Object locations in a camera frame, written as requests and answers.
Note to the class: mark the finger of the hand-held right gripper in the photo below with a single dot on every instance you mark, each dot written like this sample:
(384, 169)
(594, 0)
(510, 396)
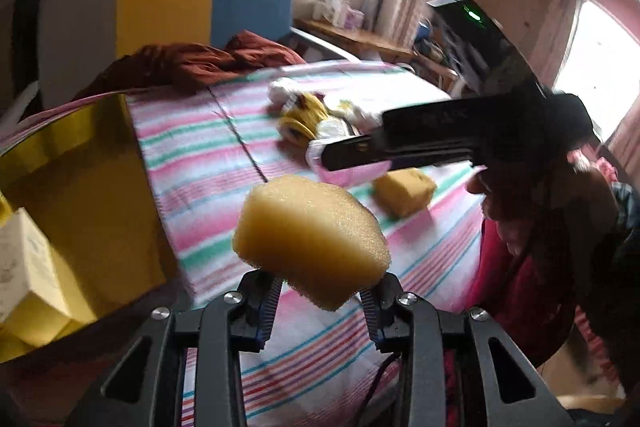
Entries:
(440, 119)
(400, 152)

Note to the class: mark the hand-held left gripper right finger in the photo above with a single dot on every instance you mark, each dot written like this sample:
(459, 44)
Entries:
(372, 312)

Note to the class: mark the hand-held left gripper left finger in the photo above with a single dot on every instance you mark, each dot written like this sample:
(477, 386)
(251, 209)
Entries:
(266, 309)

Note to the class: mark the yellow sponge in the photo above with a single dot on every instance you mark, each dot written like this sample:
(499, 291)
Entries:
(405, 192)
(310, 237)

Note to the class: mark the maroon gift box gold interior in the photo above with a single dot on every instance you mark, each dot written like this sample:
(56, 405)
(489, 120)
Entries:
(100, 207)

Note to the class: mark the person's right forearm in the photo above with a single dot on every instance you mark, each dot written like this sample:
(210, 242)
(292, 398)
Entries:
(597, 202)

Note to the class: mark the person's right hand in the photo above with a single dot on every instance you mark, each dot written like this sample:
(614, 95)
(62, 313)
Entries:
(500, 217)

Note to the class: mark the blue round item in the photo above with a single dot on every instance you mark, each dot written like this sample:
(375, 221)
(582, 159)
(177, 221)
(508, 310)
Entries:
(425, 32)

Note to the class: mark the bright window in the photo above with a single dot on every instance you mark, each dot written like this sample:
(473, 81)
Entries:
(600, 67)

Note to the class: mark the yellow black plush toy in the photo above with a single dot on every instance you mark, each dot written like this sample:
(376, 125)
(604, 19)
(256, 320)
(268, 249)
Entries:
(302, 117)

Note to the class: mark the wooden desk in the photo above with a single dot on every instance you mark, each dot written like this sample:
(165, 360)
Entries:
(360, 39)

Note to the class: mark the pink tissue packet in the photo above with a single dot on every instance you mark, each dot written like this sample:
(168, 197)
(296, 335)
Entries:
(354, 18)

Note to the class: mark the person's red clothing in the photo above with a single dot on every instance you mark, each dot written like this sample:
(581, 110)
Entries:
(520, 307)

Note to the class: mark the striped bed sheet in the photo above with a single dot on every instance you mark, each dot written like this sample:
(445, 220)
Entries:
(210, 167)

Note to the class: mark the white tissue box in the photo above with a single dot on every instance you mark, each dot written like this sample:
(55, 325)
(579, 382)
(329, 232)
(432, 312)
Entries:
(332, 7)

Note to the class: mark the maroon blanket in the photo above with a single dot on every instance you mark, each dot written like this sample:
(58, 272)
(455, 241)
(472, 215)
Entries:
(195, 64)

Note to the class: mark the white carton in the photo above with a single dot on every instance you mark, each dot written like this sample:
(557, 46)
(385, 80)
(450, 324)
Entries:
(25, 267)

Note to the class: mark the grey yellow blue headboard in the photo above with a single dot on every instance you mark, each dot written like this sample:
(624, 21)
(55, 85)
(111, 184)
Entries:
(165, 2)

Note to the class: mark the grey metal bed rail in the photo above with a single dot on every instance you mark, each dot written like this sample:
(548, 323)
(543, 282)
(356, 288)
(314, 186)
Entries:
(325, 44)

